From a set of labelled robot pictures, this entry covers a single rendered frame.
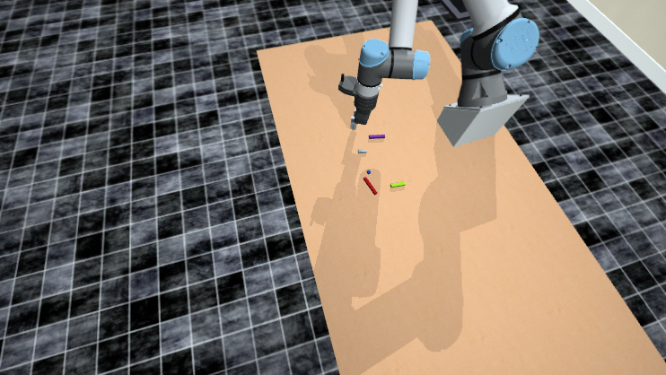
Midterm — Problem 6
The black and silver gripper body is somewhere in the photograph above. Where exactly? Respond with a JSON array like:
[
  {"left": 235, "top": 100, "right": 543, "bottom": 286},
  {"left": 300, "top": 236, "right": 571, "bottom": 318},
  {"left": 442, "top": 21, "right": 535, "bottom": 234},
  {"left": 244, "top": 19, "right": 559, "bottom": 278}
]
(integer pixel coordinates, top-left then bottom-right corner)
[{"left": 338, "top": 74, "right": 382, "bottom": 125}]

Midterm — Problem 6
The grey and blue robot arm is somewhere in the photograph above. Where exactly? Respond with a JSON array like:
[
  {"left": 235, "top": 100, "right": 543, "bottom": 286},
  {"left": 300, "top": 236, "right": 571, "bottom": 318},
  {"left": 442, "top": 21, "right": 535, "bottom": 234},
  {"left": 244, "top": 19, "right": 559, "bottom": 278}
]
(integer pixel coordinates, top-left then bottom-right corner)
[{"left": 357, "top": 0, "right": 539, "bottom": 108}]

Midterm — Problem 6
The red rod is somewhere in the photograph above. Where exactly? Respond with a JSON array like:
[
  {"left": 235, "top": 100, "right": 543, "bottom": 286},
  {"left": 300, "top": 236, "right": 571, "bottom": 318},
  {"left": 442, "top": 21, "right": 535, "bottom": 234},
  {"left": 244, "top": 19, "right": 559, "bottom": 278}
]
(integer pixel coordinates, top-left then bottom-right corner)
[{"left": 364, "top": 177, "right": 377, "bottom": 195}]

